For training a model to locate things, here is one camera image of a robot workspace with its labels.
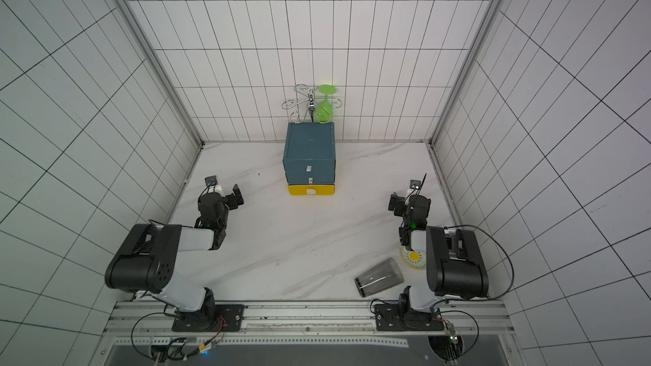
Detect dark transparent cup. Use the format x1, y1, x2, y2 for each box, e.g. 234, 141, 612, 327
354, 258, 405, 298

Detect teal yellow drawer cabinet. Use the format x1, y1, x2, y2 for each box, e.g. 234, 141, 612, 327
282, 122, 337, 196

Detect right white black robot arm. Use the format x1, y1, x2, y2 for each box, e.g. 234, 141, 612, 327
371, 191, 489, 332

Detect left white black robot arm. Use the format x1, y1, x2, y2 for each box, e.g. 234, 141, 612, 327
105, 178, 244, 332

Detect patterned yellow blue plate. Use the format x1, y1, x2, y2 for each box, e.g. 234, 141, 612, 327
398, 246, 427, 271

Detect green plastic goblet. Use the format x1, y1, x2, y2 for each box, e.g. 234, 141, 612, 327
314, 85, 337, 124

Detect metal cup rack stand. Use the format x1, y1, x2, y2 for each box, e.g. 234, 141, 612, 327
281, 84, 343, 124

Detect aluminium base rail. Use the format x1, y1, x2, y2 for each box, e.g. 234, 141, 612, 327
91, 299, 523, 365

